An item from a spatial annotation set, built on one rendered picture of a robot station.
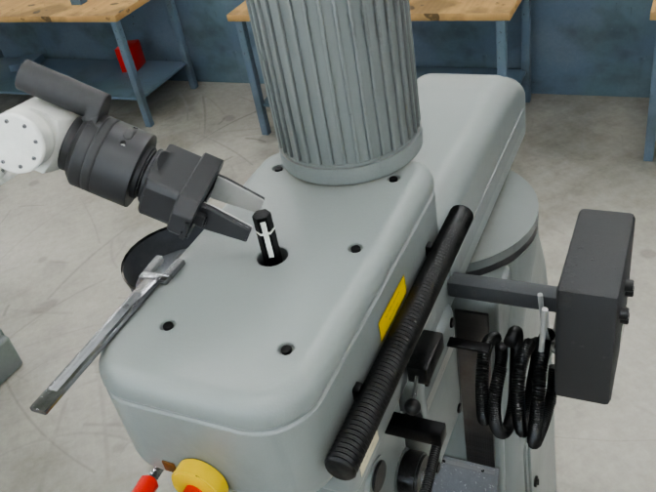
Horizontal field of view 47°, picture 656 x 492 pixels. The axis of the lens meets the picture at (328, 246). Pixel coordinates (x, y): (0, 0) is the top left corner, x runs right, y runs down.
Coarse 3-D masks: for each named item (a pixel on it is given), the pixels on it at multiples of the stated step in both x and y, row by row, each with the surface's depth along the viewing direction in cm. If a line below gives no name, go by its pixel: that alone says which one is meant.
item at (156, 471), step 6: (156, 468) 89; (150, 474) 88; (156, 474) 88; (144, 480) 87; (150, 480) 87; (156, 480) 88; (138, 486) 86; (144, 486) 86; (150, 486) 87; (156, 486) 88
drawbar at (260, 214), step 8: (256, 216) 84; (264, 216) 84; (256, 224) 84; (272, 224) 85; (272, 232) 85; (264, 240) 85; (272, 240) 85; (264, 248) 86; (272, 248) 86; (264, 256) 87; (280, 256) 88; (272, 264) 87
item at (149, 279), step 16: (160, 256) 90; (144, 272) 88; (176, 272) 88; (144, 288) 86; (128, 304) 84; (112, 320) 82; (96, 336) 80; (112, 336) 80; (80, 352) 78; (96, 352) 78; (64, 368) 77; (80, 368) 76; (64, 384) 75; (48, 400) 73
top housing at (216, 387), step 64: (256, 192) 100; (320, 192) 97; (384, 192) 95; (192, 256) 90; (256, 256) 88; (320, 256) 86; (384, 256) 86; (128, 320) 83; (192, 320) 81; (256, 320) 79; (320, 320) 77; (384, 320) 87; (128, 384) 76; (192, 384) 73; (256, 384) 72; (320, 384) 73; (192, 448) 77; (256, 448) 73; (320, 448) 75
